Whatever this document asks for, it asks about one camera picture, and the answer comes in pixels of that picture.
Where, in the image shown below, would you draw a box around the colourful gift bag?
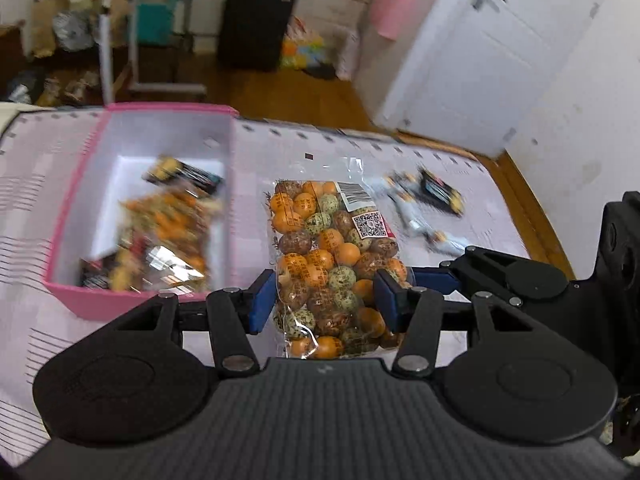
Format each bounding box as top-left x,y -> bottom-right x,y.
280,17 -> 326,71

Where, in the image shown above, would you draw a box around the clear bag of speckled candies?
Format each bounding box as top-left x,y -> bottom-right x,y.
116,187 -> 225,293
264,156 -> 417,361

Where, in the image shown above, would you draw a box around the white printed plastic bag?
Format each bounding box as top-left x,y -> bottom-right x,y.
52,10 -> 96,53

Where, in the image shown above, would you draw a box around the brown paper bag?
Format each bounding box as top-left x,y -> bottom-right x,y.
32,0 -> 66,58

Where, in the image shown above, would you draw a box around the pink paper bag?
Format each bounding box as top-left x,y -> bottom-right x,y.
370,0 -> 407,41

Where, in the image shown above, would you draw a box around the black cookie packet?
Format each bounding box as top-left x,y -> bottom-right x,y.
142,156 -> 225,197

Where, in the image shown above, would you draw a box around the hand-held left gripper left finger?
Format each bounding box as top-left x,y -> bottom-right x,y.
116,268 -> 278,376

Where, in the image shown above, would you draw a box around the teal tote bag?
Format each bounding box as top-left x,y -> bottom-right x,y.
135,2 -> 177,47

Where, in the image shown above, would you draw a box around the pink cardboard box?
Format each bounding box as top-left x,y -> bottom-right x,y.
41,102 -> 240,321

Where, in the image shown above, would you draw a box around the beige sandals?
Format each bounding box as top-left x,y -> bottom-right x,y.
63,72 -> 101,101

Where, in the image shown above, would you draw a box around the white pink bag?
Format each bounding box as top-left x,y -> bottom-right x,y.
337,30 -> 362,81

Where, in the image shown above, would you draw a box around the black suitcase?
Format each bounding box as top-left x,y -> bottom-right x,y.
217,0 -> 298,73

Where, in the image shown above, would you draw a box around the white door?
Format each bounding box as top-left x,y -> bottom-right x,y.
372,0 -> 616,158

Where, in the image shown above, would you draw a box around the black yellow snack packet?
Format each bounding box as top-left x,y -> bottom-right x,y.
417,167 -> 467,218

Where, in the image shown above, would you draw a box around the black gold snack packet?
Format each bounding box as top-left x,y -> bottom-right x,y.
80,256 -> 121,291

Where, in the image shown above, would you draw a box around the wooden nightstand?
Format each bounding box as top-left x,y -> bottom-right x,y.
0,25 -> 26,96

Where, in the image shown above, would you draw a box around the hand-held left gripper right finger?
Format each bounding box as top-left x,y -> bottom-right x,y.
371,268 -> 536,377

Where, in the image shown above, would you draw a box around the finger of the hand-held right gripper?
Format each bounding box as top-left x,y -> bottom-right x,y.
413,246 -> 532,303

